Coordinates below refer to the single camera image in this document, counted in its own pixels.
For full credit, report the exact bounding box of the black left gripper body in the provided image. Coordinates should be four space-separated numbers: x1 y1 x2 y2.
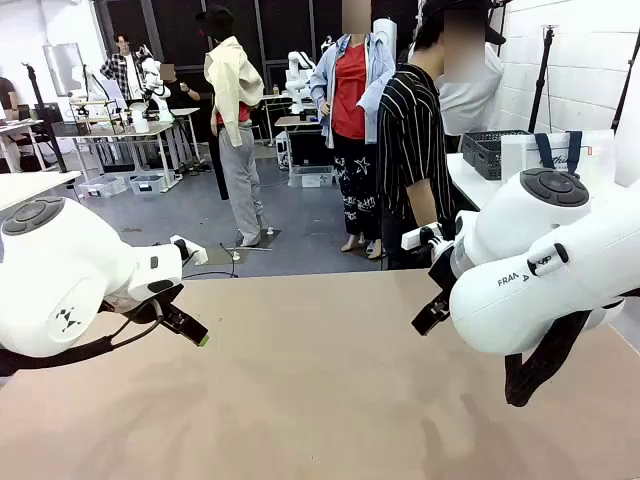
130 283 186 326

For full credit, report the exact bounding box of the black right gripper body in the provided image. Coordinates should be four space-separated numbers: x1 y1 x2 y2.
427 245 459 301

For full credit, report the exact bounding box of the translucent white shopping bag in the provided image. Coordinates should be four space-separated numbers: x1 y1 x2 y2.
499 129 617 187

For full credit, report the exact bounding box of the person's right forearm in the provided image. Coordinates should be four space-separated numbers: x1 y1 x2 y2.
407 182 444 229

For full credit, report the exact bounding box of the white side table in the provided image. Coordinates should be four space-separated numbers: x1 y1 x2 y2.
444 152 506 211

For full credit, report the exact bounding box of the clear plastic storage bin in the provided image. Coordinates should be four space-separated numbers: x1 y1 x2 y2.
288 164 335 189
77 174 127 199
129 173 166 195

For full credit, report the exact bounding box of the person in striped black shirt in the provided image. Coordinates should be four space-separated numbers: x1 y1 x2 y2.
377 0 507 271

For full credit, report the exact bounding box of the white table with legs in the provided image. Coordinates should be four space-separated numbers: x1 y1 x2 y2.
0 170 82 211

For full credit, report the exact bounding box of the background work desk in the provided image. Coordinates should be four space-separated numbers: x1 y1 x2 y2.
52 118 177 192

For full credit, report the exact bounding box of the seated person in black shirt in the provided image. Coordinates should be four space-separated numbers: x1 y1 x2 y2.
159 63 202 112

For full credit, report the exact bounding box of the mannequin in beige jacket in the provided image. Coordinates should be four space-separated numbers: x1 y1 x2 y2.
194 3 266 249

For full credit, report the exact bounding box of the person in plaid shirt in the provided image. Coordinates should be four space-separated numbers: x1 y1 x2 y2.
99 33 147 101

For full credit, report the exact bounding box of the black light stand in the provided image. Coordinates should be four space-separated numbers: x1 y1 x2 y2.
610 49 640 134

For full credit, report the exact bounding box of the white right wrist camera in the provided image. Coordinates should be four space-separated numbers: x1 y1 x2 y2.
401 223 446 251

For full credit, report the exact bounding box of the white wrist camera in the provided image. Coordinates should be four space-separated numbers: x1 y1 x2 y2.
169 234 209 266
401 223 446 251

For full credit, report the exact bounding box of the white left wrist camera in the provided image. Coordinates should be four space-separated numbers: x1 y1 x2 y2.
169 234 209 266

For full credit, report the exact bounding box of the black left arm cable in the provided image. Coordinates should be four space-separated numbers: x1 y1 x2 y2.
0 298 166 377

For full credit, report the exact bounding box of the grey mannequin base plate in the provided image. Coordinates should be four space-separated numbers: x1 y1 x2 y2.
207 242 275 265

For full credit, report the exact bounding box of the black camera tripod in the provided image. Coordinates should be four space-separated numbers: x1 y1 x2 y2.
527 23 560 134

